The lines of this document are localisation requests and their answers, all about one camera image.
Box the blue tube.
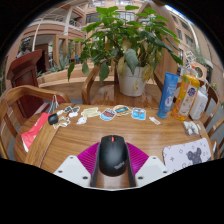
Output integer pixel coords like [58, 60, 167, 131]
[157, 72, 180, 119]

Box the dark bust statue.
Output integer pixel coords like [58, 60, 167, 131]
[16, 38, 33, 58]

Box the small black key fob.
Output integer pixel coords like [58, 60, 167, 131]
[47, 113, 60, 126]

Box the orange round sticker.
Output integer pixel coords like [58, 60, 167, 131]
[113, 104, 133, 117]

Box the dark red wooden lectern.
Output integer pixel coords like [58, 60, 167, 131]
[6, 49, 46, 118]

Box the small white sticker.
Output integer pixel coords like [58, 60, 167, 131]
[148, 116, 162, 126]

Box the cream sticker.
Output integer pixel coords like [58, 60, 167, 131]
[80, 107, 101, 118]

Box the white outdoor sculpture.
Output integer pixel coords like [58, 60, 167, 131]
[184, 49, 208, 79]

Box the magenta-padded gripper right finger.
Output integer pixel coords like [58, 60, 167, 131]
[125, 143, 170, 188]

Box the green plant in white pot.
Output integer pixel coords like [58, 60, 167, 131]
[67, 4, 184, 98]

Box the red paper packet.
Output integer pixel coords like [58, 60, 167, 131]
[20, 112, 51, 153]

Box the grey white printed mouse pad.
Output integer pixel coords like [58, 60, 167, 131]
[162, 137, 212, 174]

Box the white pump bottle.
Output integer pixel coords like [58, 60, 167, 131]
[189, 66, 209, 120]

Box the black computer mouse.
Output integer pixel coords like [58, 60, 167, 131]
[98, 134, 129, 177]

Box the yellow liquid bottle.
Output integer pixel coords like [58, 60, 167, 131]
[171, 73, 201, 122]

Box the light blue sticker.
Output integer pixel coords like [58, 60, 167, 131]
[131, 107, 147, 121]

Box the white crumpled wrapper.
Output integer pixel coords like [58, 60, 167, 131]
[183, 120, 201, 136]

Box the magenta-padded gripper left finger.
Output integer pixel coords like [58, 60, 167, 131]
[53, 142, 101, 189]

